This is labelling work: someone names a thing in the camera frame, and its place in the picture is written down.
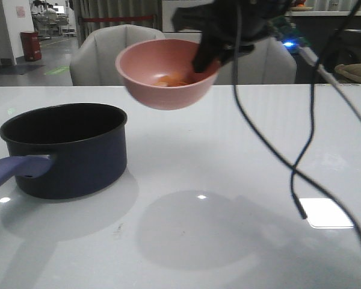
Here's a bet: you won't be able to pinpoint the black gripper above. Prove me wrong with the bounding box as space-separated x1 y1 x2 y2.
171 0 291 73

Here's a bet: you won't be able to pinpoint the orange ham pieces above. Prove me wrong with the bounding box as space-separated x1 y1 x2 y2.
153 72 190 87

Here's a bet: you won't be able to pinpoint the pink plastic bowl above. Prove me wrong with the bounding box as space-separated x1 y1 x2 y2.
115 39 220 110

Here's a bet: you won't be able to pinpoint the right beige upholstered chair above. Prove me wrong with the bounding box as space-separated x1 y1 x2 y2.
210 36 298 85

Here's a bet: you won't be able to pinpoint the beige upholstered chair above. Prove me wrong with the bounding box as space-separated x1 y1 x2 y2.
210 36 298 85
70 24 165 86

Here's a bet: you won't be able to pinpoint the white cabinet in background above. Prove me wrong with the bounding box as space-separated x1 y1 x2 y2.
162 1 211 33

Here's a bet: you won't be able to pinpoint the green circuit board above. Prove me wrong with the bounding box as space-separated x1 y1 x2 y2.
270 16 310 54

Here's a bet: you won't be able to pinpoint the fruit plate on counter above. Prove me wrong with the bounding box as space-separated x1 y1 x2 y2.
290 0 313 11

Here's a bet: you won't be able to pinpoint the dark counter with white top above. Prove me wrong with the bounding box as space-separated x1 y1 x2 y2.
292 11 361 73

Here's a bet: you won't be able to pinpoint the left beige upholstered chair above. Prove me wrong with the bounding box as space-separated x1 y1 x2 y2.
70 24 165 86

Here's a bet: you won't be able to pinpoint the red barrier belt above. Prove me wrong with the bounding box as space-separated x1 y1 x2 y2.
81 14 156 23

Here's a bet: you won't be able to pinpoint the beige cushion at right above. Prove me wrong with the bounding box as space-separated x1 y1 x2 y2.
335 63 361 84

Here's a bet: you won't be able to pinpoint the dark blue saucepan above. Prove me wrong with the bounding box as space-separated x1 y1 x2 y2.
0 103 128 199

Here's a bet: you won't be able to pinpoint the red trash bin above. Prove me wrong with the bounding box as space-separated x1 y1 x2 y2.
20 31 42 61

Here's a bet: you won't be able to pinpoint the black hanging cable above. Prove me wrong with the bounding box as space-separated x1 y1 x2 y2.
232 0 361 272
289 0 361 220

